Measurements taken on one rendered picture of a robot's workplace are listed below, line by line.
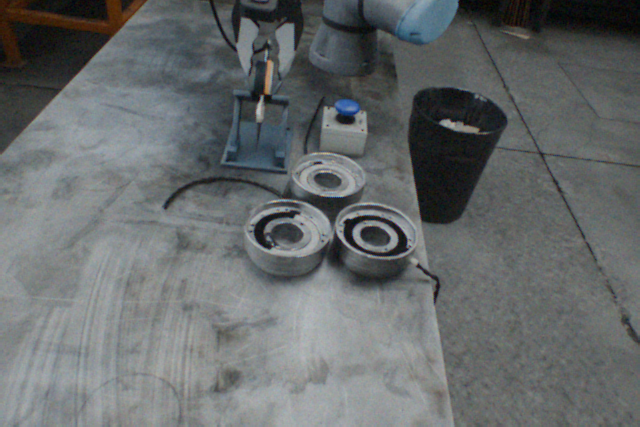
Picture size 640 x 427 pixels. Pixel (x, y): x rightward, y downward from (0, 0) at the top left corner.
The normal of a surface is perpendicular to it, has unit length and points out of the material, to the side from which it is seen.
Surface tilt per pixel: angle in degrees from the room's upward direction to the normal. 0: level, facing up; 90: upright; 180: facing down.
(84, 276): 0
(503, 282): 0
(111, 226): 0
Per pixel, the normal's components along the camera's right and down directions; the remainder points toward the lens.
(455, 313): 0.13, -0.78
